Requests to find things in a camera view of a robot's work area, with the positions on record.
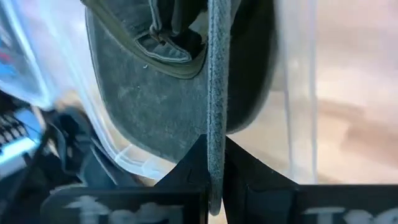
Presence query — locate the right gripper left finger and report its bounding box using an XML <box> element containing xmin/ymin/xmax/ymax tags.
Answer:
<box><xmin>42</xmin><ymin>135</ymin><xmax>208</xmax><ymax>224</ymax></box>

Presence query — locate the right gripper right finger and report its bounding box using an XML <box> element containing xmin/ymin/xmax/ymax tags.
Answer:
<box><xmin>222</xmin><ymin>138</ymin><xmax>398</xmax><ymax>224</ymax></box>

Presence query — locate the clear plastic bin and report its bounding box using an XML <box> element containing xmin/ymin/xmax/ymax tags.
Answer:
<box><xmin>0</xmin><ymin>0</ymin><xmax>318</xmax><ymax>184</ymax></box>

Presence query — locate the olive green baseball cap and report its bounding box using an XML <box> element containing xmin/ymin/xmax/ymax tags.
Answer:
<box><xmin>85</xmin><ymin>0</ymin><xmax>209</xmax><ymax>162</ymax></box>

